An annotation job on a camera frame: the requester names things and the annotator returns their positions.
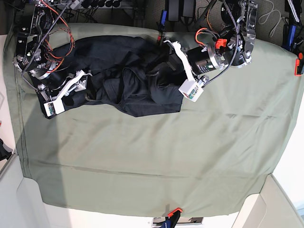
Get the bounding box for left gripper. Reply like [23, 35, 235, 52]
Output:
[164, 40, 209, 87]

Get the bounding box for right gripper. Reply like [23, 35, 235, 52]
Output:
[38, 70, 97, 102]

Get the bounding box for dark navy T-shirt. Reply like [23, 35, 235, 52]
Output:
[35, 35, 188, 119]

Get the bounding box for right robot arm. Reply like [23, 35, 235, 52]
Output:
[13, 0, 76, 102]

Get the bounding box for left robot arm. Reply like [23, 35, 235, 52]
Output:
[165, 0, 258, 87]

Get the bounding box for orange black top clamp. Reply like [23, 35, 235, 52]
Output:
[156, 31, 165, 46]

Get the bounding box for orange black clamp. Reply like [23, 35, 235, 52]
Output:
[161, 208, 183, 228]
[156, 31, 165, 46]
[294, 53, 304, 76]

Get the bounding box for black power bricks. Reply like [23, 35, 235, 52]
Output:
[165, 0, 196, 22]

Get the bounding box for olive green table cloth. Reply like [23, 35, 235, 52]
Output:
[3, 33, 304, 217]

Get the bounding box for orange black right clamp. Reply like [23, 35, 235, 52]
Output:
[294, 53, 304, 76]

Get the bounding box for orange black bottom clamp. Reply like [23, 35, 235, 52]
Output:
[161, 208, 183, 228]

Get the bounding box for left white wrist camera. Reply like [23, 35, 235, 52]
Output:
[179, 80, 204, 102]

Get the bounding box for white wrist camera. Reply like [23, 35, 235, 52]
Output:
[44, 100, 65, 117]
[179, 80, 204, 102]

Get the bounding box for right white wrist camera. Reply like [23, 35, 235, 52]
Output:
[44, 100, 65, 117]

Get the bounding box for blue handled clamp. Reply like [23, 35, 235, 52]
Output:
[159, 10, 167, 27]

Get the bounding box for white cable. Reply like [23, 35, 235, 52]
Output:
[258, 0, 289, 38]

